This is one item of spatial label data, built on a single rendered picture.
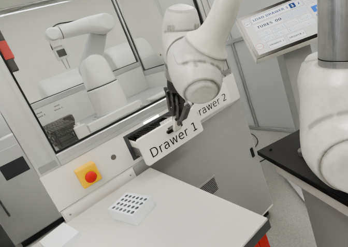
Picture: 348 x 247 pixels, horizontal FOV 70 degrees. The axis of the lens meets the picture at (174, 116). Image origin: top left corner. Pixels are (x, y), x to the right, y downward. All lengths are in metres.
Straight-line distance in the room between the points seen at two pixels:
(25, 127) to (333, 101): 0.86
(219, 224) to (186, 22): 0.50
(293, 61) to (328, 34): 1.19
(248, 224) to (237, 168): 0.83
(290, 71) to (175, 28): 1.10
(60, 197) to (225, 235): 0.61
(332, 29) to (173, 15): 0.35
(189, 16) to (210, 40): 0.14
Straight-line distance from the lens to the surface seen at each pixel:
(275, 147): 0.87
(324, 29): 0.46
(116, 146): 1.02
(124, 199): 0.86
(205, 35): 0.53
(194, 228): 0.68
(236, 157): 1.42
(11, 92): 0.95
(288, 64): 1.63
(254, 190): 1.58
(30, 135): 0.95
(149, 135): 0.92
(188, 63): 0.52
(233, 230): 0.64
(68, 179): 1.00
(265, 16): 1.62
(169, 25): 0.65
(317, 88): 0.45
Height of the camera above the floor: 1.19
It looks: 15 degrees down
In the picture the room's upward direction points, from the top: 22 degrees counter-clockwise
